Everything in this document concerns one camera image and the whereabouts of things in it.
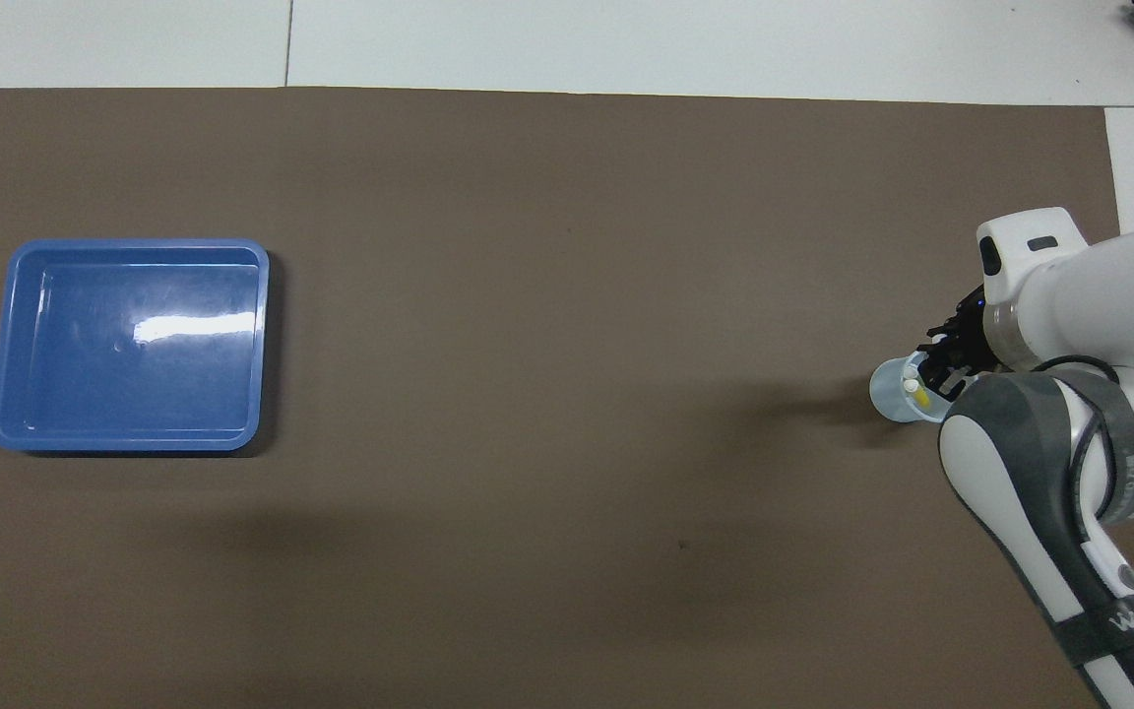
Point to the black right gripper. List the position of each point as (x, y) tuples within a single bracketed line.
[(973, 330)]

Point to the yellow pen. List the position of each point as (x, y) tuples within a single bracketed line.
[(919, 396)]

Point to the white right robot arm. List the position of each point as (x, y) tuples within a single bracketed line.
[(1069, 295)]

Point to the translucent plastic cup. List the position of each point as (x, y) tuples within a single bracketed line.
[(887, 394)]

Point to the blue plastic tray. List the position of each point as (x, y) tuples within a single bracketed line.
[(134, 345)]

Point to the brown table mat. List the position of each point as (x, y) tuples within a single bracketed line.
[(567, 394)]

